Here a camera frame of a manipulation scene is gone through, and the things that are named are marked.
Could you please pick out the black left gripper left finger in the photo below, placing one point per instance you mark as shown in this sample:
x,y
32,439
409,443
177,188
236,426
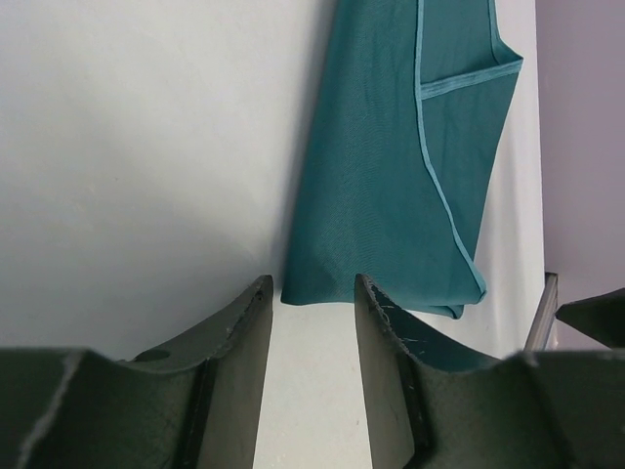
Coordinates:
x,y
193,401

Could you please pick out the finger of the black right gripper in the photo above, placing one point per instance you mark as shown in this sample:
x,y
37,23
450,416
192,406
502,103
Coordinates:
x,y
601,318

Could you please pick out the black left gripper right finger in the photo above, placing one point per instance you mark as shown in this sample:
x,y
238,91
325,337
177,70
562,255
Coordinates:
x,y
432,402

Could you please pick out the teal cloth napkin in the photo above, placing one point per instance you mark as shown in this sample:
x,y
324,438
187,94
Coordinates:
x,y
411,107

